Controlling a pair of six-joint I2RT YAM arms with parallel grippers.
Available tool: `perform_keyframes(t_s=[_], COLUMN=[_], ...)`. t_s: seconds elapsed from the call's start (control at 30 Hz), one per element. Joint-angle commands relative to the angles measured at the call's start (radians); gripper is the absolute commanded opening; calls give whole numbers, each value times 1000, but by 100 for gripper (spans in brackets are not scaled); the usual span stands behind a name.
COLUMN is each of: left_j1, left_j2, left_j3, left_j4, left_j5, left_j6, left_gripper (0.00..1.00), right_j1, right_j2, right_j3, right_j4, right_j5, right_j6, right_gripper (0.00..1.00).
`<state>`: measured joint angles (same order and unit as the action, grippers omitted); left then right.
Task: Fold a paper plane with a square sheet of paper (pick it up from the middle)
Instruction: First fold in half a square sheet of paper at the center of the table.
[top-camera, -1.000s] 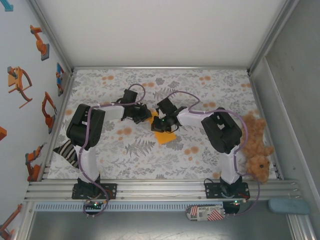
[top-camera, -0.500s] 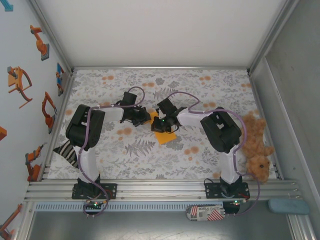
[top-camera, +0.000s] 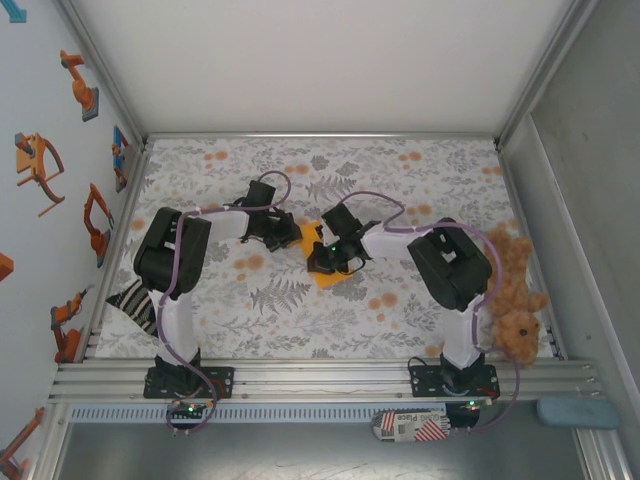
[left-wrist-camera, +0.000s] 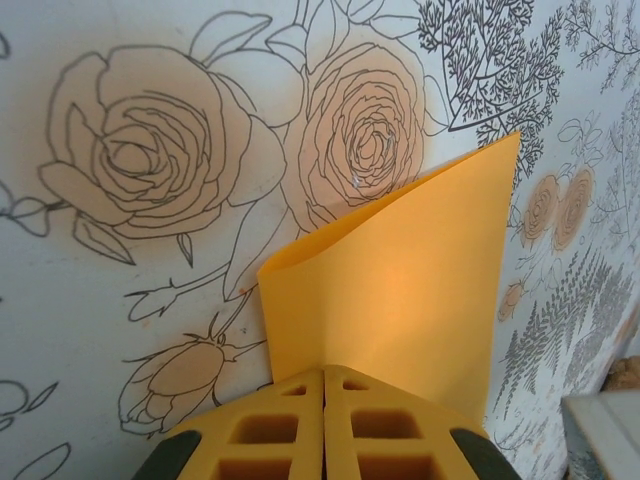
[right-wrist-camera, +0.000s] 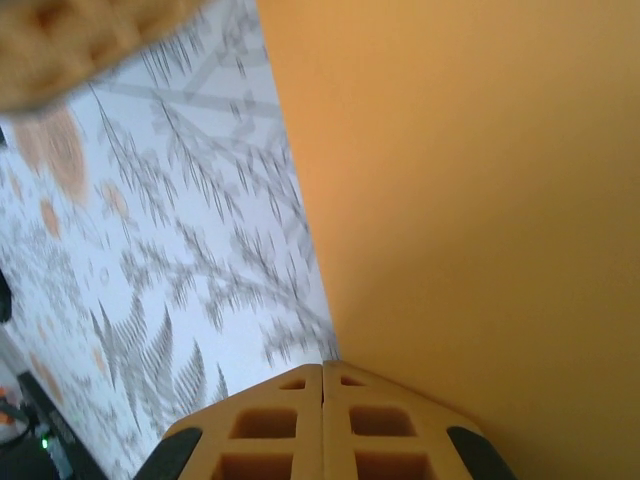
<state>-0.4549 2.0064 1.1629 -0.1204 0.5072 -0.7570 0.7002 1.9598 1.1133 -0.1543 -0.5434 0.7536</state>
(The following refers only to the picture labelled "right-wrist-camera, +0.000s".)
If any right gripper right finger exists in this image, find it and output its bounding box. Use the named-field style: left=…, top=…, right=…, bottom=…
left=322, top=359, right=519, bottom=480

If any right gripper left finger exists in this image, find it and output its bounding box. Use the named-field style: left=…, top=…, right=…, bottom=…
left=139, top=363, right=325, bottom=480

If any orange square paper sheet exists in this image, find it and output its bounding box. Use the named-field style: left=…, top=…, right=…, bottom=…
left=256, top=0, right=640, bottom=480

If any floral print tablecloth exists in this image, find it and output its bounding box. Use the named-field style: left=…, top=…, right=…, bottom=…
left=0, top=0, right=346, bottom=480

